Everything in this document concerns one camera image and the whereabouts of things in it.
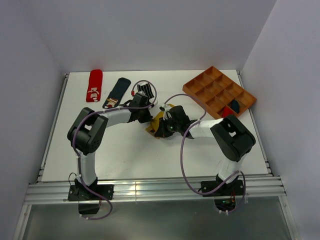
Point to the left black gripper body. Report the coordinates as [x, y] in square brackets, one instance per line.
[144, 116]

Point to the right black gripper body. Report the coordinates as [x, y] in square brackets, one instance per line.
[169, 127]

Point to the black white striped sock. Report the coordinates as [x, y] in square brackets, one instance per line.
[147, 89]

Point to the yellow sock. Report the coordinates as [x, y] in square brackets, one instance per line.
[157, 127]

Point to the red sock with santa pattern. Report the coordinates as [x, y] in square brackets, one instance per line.
[226, 112]

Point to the plain navy ankle sock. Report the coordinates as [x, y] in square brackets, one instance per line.
[234, 105]

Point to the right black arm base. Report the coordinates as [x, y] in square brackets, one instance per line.
[231, 194]

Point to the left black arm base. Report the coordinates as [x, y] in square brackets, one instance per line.
[88, 203]

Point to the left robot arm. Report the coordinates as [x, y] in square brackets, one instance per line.
[87, 132]

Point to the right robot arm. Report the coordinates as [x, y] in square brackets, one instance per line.
[233, 138]

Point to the navy sock with bear pattern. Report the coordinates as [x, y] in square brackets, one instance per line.
[115, 96]

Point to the orange compartment tray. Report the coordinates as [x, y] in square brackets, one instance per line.
[216, 90]

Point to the red sock with white figure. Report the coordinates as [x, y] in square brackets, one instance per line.
[94, 89]

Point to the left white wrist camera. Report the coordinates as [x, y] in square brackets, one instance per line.
[133, 93]

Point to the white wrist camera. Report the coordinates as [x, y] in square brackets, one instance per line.
[133, 93]
[165, 107]

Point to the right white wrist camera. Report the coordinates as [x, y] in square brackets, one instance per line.
[165, 107]

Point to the aluminium front rail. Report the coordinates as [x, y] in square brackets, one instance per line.
[170, 189]

